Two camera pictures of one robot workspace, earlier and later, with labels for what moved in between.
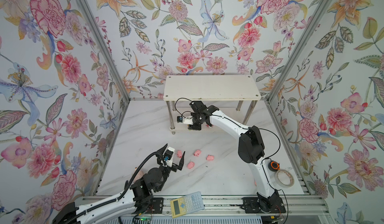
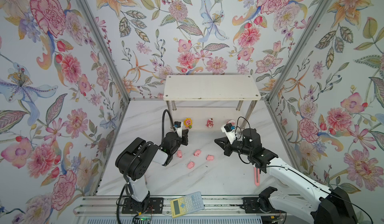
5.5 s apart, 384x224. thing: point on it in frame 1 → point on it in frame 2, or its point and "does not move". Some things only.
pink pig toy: (197, 153) does not move
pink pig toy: (210, 158) does not move
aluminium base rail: (203, 206) does not move
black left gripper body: (173, 168) → (183, 142)
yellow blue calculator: (189, 204) does not move
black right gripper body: (197, 122) → (238, 147)
